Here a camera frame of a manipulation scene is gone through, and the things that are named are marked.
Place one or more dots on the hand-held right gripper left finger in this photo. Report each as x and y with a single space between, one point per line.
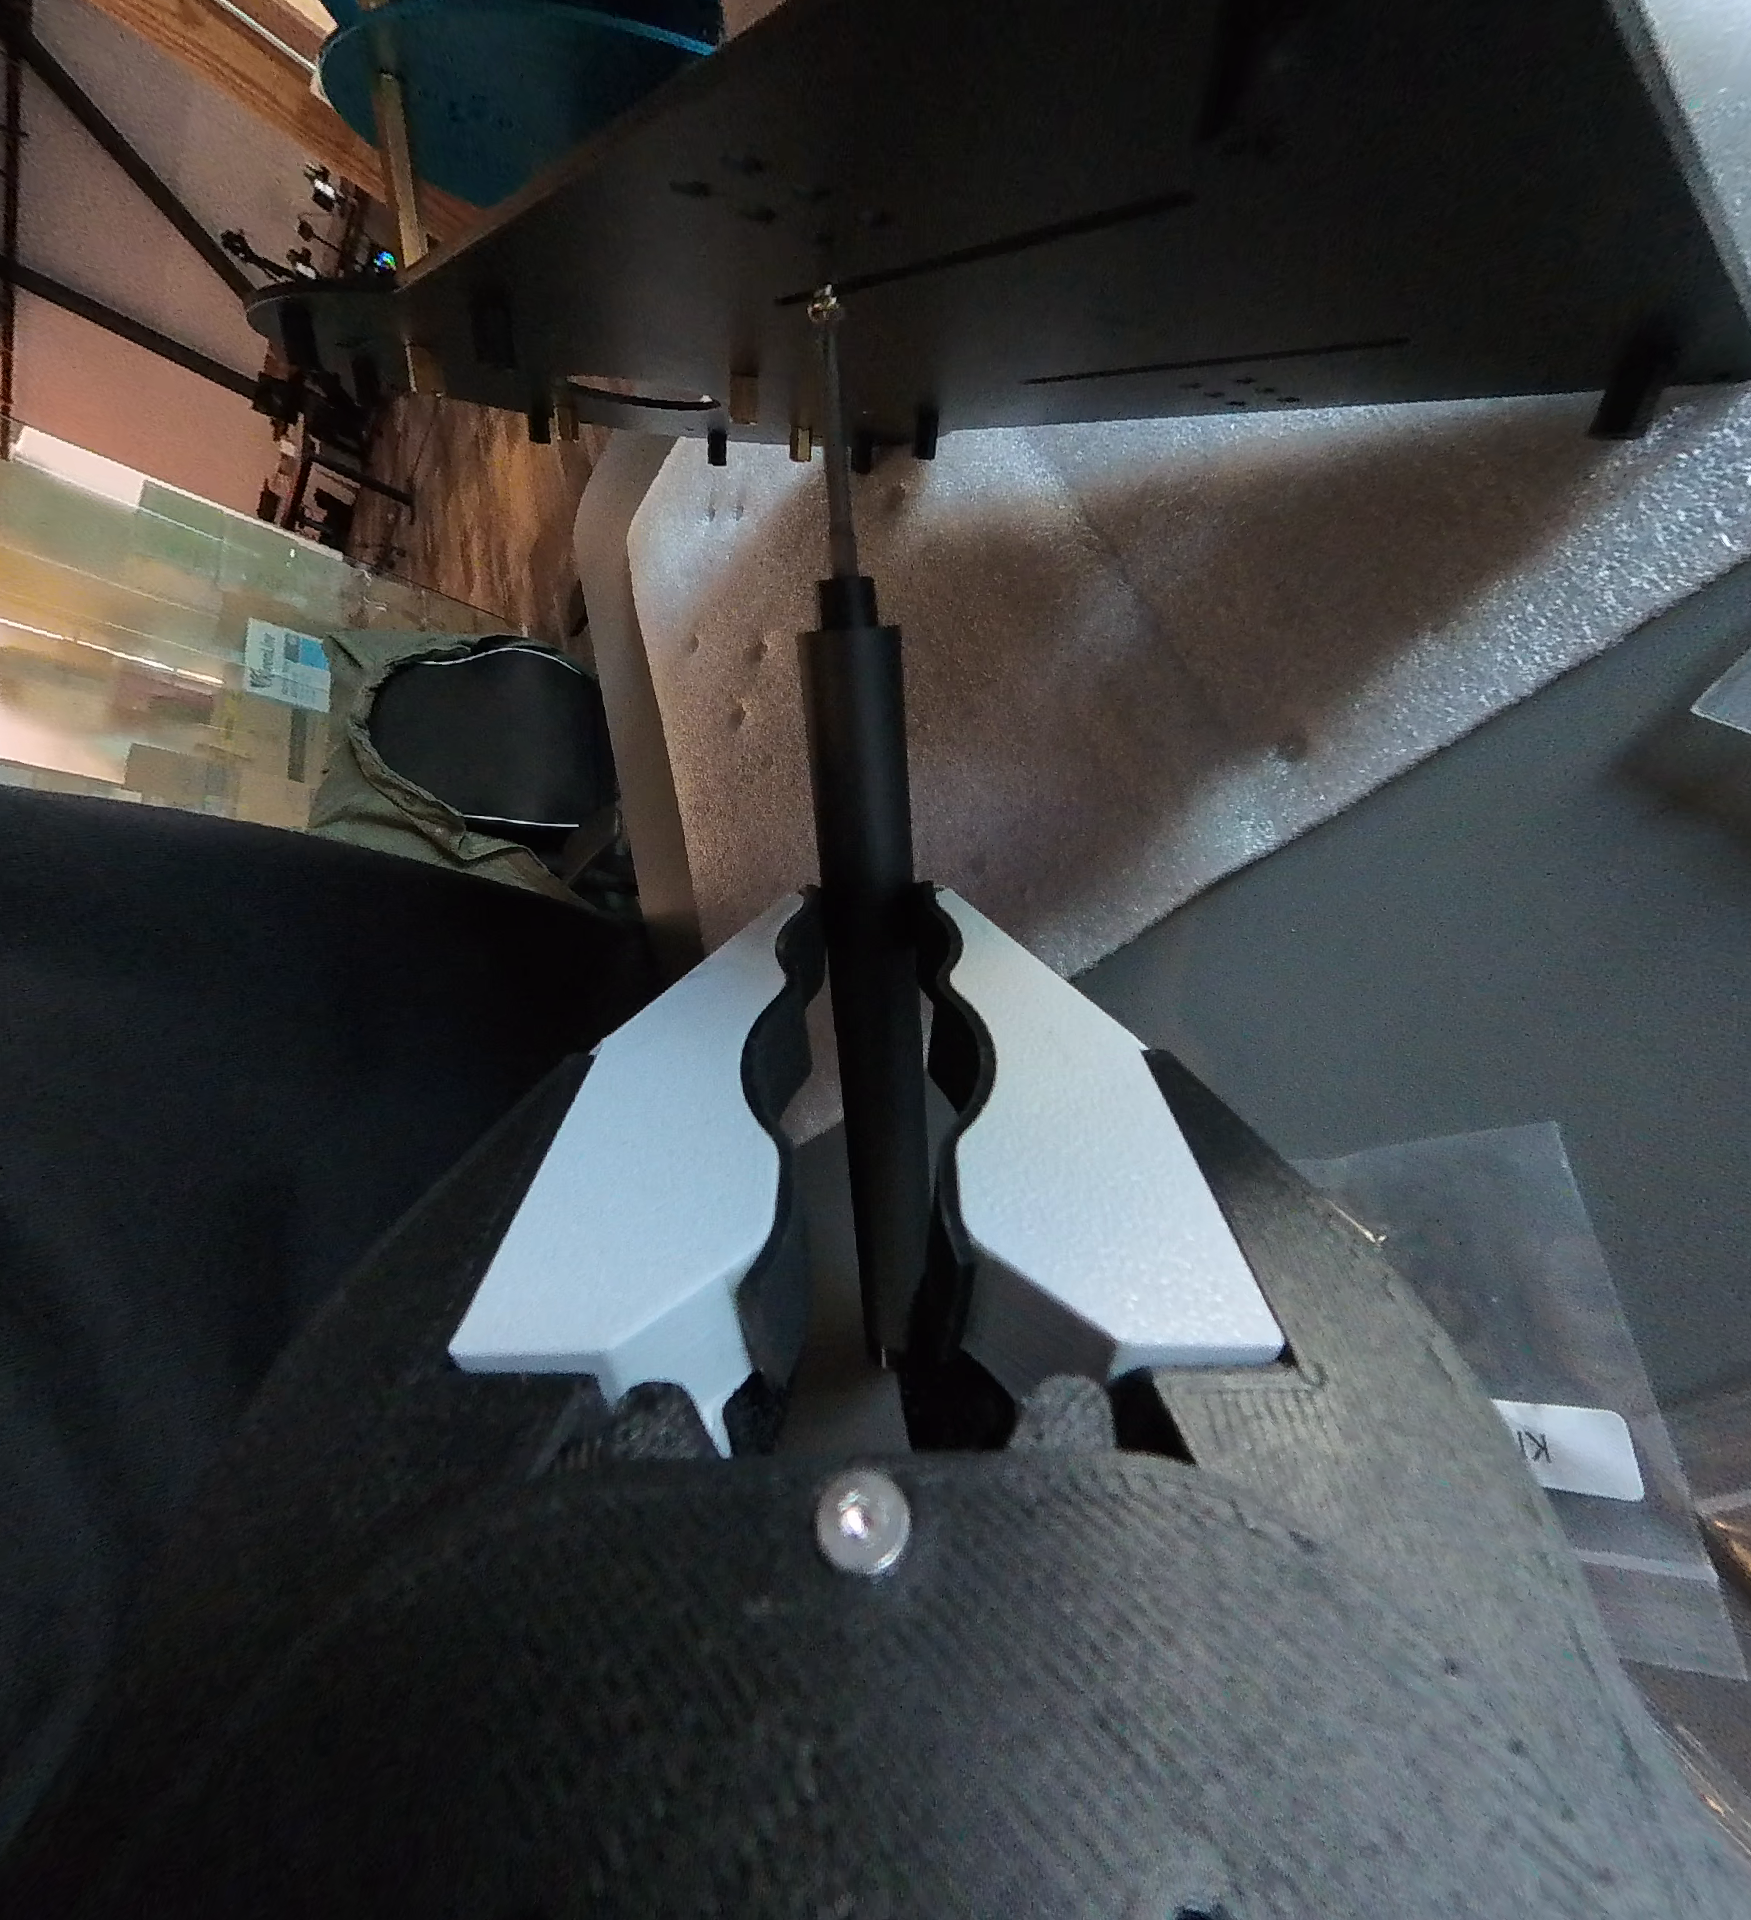
636 1186

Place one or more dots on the glass partition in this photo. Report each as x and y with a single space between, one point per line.
112 601

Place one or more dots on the white foam sheet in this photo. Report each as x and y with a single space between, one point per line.
1115 645

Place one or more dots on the black equipment stand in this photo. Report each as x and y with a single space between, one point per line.
311 374

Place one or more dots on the person's black clothing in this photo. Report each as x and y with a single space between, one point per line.
185 1110

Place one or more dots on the clear plastic bag white label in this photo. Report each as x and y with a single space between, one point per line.
1505 1290

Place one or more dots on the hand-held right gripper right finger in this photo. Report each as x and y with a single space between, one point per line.
1115 1200

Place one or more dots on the black metal base plate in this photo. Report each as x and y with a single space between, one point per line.
1115 178

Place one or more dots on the black screwdriver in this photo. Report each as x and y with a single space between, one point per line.
863 780

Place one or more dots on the black metal frame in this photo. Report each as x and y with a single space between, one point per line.
96 164

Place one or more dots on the olive green jacket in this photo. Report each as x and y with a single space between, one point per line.
365 794

